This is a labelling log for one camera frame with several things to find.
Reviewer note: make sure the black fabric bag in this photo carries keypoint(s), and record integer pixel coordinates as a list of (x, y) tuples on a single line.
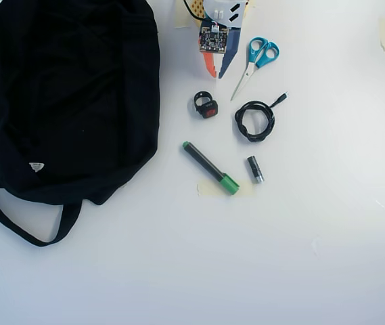
[(60, 101)]

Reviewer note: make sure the black marker green cap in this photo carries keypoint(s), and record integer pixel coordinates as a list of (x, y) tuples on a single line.
[(209, 166)]

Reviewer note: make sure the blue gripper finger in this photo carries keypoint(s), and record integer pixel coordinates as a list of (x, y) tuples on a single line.
[(226, 64)]

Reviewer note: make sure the wide beige tape strip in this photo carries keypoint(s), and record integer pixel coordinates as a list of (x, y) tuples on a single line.
[(209, 189)]

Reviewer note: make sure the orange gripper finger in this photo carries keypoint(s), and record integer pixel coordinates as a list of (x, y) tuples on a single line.
[(209, 66)]

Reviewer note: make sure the black bike light red lens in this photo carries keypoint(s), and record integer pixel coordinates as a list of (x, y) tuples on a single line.
[(209, 110)]

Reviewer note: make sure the camera circuit board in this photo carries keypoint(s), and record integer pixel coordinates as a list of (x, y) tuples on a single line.
[(212, 39)]

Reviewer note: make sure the small black battery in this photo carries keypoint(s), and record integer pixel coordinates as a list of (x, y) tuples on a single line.
[(254, 169)]

